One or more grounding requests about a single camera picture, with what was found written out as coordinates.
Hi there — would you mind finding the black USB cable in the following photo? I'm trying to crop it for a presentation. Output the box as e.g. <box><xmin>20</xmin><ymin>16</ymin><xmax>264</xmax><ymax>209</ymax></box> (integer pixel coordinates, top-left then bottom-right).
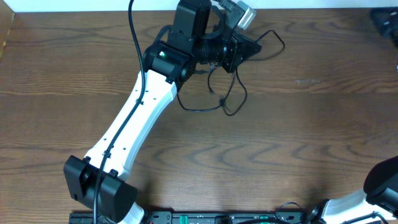
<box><xmin>176</xmin><ymin>29</ymin><xmax>286</xmax><ymax>117</ymax></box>

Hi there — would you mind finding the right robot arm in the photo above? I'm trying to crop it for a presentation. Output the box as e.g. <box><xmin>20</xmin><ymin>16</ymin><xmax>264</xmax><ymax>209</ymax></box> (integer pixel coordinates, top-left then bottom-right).
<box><xmin>302</xmin><ymin>156</ymin><xmax>397</xmax><ymax>224</ymax></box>

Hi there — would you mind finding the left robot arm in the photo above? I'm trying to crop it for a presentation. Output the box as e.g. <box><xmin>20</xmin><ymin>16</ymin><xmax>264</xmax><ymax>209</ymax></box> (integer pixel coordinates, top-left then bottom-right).
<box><xmin>63</xmin><ymin>1</ymin><xmax>261</xmax><ymax>223</ymax></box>

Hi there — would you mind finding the left camera cable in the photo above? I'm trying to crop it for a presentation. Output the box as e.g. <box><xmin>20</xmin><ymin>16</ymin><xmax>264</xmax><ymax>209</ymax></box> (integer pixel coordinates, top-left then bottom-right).
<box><xmin>92</xmin><ymin>0</ymin><xmax>147</xmax><ymax>224</ymax></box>

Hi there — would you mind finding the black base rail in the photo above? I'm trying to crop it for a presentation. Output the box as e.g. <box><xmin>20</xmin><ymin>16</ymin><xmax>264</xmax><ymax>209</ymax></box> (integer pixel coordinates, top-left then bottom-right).
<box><xmin>68</xmin><ymin>210</ymin><xmax>312</xmax><ymax>224</ymax></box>

